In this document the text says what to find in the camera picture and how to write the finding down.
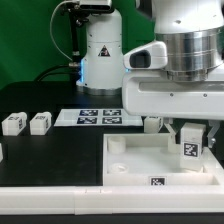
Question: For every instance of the white square tabletop part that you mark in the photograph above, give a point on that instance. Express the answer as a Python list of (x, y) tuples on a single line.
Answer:
[(144, 160)]

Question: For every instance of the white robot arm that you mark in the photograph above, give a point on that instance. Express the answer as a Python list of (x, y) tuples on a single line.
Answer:
[(180, 74)]

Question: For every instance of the white block at left edge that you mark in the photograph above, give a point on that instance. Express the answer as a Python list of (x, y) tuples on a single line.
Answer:
[(1, 153)]

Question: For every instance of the white sheet with fiducial tags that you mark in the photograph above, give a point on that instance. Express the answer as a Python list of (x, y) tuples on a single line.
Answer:
[(96, 117)]

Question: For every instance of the white L-shaped obstacle fence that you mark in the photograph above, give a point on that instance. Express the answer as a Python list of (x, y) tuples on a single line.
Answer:
[(111, 199)]

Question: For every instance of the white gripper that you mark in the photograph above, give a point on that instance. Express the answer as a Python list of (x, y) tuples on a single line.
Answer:
[(152, 94)]

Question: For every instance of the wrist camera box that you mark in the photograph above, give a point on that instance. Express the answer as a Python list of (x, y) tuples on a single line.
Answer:
[(150, 57)]

